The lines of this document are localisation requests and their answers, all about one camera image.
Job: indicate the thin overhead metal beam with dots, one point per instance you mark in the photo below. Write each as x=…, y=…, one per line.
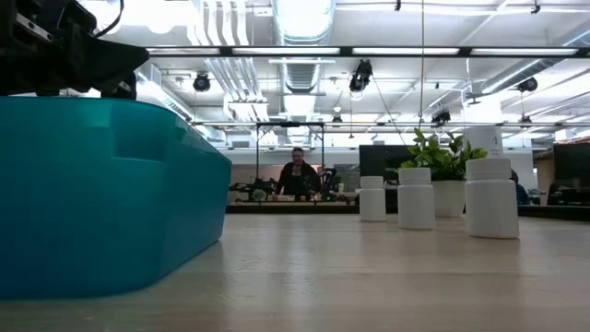
x=369, y=123

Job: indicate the black table edge rail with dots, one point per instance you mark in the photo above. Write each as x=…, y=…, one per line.
x=299, y=209

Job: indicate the small background plant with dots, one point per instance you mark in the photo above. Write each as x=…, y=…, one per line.
x=259, y=195

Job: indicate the black ceiling spotlight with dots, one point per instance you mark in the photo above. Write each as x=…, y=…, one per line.
x=524, y=120
x=362, y=74
x=441, y=117
x=337, y=120
x=201, y=83
x=527, y=84

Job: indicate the overhead beam with light strips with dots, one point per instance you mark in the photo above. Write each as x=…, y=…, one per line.
x=226, y=51

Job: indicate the silver ventilation duct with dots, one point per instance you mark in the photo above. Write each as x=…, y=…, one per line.
x=302, y=23

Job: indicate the dark monitor screen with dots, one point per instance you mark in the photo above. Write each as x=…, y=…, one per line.
x=571, y=166
x=378, y=161

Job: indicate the white plastic pill bottle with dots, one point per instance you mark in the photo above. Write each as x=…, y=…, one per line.
x=372, y=203
x=416, y=203
x=491, y=207

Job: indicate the teal plastic basket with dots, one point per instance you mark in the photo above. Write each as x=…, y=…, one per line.
x=92, y=207

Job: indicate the black background station frame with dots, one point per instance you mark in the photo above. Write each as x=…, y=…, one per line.
x=290, y=124

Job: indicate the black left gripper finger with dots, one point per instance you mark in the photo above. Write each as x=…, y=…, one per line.
x=101, y=60
x=121, y=87

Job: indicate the white pillar with number sign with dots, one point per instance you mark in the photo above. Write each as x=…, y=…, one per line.
x=484, y=138

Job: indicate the seated person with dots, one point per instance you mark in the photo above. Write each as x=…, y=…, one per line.
x=521, y=193

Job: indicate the green plant in white pot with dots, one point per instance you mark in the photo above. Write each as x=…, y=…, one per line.
x=449, y=198

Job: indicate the black background robot arm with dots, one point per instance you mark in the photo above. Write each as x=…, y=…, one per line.
x=328, y=177
x=249, y=186

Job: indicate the standing person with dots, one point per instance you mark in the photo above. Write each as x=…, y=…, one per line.
x=297, y=182

